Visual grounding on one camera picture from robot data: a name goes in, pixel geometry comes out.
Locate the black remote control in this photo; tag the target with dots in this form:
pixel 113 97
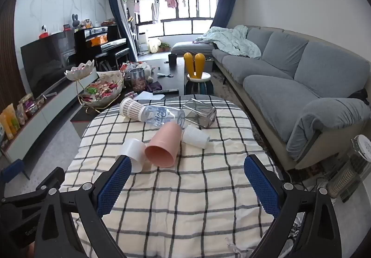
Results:
pixel 165 91

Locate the white paper sheet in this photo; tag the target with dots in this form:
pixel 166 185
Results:
pixel 149 96

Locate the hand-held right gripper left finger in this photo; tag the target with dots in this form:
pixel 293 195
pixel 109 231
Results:
pixel 114 185

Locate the grey sofa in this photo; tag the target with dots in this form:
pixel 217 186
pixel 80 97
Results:
pixel 269 87

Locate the light green blanket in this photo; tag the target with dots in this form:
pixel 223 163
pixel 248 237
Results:
pixel 232 41

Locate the grey television cabinet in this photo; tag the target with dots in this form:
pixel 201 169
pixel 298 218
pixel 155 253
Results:
pixel 58 107

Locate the white hanging garment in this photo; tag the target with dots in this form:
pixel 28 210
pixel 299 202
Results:
pixel 155 12

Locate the yellow snack bag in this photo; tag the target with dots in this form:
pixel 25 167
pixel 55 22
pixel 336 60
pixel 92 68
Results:
pixel 8 122

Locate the orange box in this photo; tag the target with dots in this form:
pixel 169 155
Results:
pixel 99 40

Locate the two-tier white snack stand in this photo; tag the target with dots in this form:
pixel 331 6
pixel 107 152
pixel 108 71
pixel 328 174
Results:
pixel 105 87

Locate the dark coffee table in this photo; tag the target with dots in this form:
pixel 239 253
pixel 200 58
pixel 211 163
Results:
pixel 171 81

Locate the pink plastic cup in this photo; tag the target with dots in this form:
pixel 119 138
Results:
pixel 165 139

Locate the translucent white plastic cup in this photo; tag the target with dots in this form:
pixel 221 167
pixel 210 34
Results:
pixel 133 149

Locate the potted plant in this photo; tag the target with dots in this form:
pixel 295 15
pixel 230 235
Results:
pixel 164 46

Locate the pink hanging garment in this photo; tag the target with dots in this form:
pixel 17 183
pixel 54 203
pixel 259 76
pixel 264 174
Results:
pixel 171 1

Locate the black piano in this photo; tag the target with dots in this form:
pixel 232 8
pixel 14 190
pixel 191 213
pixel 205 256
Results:
pixel 87 41

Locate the white air purifier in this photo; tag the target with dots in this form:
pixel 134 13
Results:
pixel 142 41

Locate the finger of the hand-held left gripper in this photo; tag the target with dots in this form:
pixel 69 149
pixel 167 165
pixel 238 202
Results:
pixel 32 187
pixel 11 170

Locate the plush toy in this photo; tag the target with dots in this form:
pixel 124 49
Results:
pixel 147 70

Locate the white stool with yellow ears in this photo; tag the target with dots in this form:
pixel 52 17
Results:
pixel 198 77

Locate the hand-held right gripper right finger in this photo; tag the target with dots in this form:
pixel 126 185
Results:
pixel 260 185

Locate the black television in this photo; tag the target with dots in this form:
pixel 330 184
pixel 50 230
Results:
pixel 46 64

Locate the electric heater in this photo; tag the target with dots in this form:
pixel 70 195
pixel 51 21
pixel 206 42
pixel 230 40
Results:
pixel 347 174

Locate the black white checked tablecloth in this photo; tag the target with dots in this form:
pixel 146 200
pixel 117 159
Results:
pixel 188 203

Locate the black mug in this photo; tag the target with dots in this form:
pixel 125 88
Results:
pixel 172 59

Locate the white security camera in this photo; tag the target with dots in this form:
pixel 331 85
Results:
pixel 44 28

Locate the glass jar of nuts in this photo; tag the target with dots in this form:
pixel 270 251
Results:
pixel 137 81

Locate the clear grey glass cup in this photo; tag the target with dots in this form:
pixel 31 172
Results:
pixel 203 114

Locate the clear printed glass cup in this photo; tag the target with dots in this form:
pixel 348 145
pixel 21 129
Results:
pixel 162 116

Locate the grey rabbit figure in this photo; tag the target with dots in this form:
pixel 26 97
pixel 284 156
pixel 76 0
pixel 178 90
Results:
pixel 76 21

